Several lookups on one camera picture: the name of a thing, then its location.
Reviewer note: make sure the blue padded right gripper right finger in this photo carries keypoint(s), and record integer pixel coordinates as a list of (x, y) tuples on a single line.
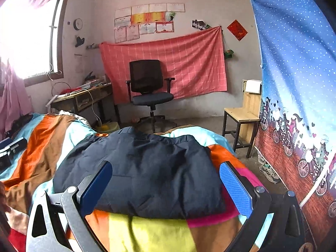
[(239, 188)]

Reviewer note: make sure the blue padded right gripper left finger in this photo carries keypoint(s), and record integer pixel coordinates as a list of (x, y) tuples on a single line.
[(92, 187)]

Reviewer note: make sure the dark navy puffer jacket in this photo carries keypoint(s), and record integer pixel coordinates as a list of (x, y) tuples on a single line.
[(153, 176)]

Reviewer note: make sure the grey white sneaker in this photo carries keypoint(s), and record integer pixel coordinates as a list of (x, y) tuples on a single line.
[(268, 171)]

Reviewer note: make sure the colourful striped bed blanket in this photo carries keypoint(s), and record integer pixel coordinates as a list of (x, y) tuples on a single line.
[(49, 141)]

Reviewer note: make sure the pink hanging garment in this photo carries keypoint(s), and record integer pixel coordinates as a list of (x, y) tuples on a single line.
[(15, 101)]

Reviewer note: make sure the wooden chair with black legs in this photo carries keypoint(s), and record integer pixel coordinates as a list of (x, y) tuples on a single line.
[(242, 123)]

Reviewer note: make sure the yellow green plastic container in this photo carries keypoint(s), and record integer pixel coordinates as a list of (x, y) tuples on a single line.
[(108, 127)]

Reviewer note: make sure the wooden desk with shelves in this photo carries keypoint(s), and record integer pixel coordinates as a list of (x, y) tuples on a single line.
[(76, 102)]

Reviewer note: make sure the black office chair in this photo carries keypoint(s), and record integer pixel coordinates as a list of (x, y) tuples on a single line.
[(148, 87)]

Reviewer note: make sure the blue bicycle print curtain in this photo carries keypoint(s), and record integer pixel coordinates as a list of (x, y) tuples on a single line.
[(297, 117)]

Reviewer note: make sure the black wall hook ornament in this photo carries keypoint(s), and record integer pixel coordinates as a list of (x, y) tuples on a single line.
[(79, 41)]

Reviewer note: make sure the red checked wall cloth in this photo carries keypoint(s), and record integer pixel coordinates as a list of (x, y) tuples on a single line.
[(195, 61)]

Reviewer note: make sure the green wall ornament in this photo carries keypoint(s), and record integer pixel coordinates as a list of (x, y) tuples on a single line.
[(228, 54)]

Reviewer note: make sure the round wall clock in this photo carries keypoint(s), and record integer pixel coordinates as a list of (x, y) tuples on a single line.
[(78, 24)]

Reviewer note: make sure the red paper wall decoration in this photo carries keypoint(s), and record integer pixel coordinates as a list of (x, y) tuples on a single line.
[(237, 30)]

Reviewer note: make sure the paper certificates on wall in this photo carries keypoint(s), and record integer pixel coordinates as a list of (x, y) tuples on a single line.
[(130, 23)]

